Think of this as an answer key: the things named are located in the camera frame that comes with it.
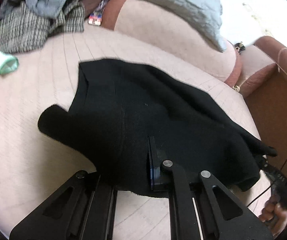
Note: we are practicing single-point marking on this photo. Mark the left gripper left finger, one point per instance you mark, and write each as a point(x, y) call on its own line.
point(82, 208)

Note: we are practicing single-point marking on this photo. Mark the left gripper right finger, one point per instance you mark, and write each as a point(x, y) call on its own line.
point(200, 206)

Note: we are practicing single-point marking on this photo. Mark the black knit pants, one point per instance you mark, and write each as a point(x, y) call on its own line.
point(118, 105)

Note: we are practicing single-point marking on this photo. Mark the right hand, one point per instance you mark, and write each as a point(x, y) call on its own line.
point(273, 209)

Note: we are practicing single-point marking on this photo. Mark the pink quilted mattress cover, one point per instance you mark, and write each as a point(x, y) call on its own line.
point(32, 165)

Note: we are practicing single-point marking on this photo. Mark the pink red corner cushion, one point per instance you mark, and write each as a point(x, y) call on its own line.
point(259, 62)

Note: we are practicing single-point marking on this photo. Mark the black sandals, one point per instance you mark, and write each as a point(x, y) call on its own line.
point(239, 47)

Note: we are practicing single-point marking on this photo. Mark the pink quilted bolster cushion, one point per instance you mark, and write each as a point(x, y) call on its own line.
point(156, 26)

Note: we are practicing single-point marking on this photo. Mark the houndstooth checked garment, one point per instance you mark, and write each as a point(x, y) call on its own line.
point(22, 30)

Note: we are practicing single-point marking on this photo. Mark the colourful snack packet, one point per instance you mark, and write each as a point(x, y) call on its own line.
point(95, 18)

